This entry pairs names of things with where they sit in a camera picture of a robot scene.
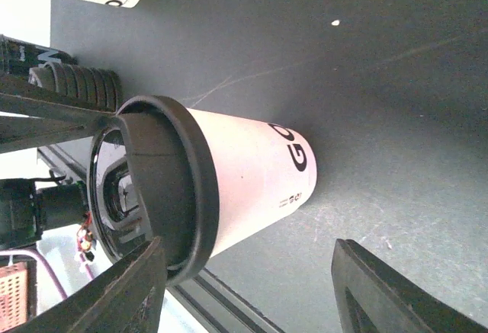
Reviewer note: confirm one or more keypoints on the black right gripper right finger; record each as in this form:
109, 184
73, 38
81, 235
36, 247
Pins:
373, 297

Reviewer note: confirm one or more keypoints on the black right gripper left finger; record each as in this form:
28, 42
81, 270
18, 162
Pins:
127, 297

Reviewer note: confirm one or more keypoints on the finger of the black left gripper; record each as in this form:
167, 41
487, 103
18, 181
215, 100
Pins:
32, 116

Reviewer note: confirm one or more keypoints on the black cup lid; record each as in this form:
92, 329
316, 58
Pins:
151, 175

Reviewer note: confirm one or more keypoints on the single white paper cup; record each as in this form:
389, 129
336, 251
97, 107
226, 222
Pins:
265, 172

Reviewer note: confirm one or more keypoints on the stack of black cup lids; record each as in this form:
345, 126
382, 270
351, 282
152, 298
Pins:
98, 87

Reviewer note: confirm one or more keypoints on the black printed cup left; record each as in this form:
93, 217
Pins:
17, 57

